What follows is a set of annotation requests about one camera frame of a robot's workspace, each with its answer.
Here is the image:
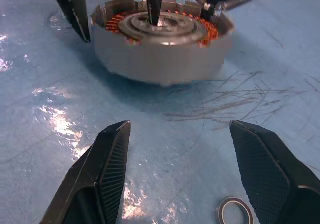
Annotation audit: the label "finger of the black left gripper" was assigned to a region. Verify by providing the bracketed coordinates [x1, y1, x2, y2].
[144, 0, 166, 27]
[47, 0, 92, 43]

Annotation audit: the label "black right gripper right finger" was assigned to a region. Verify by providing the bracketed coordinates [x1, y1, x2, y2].
[229, 119, 320, 224]

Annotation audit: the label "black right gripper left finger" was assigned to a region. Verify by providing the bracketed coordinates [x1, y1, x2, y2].
[39, 120, 132, 224]

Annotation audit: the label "silver spoked rotor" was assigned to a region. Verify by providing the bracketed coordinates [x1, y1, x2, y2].
[118, 11, 203, 47]

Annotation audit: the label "silver motor housing copper windings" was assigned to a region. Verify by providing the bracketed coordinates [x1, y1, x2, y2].
[88, 0, 236, 86]

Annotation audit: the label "small metal bearing ring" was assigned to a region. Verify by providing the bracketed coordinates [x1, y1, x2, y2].
[216, 196, 255, 224]

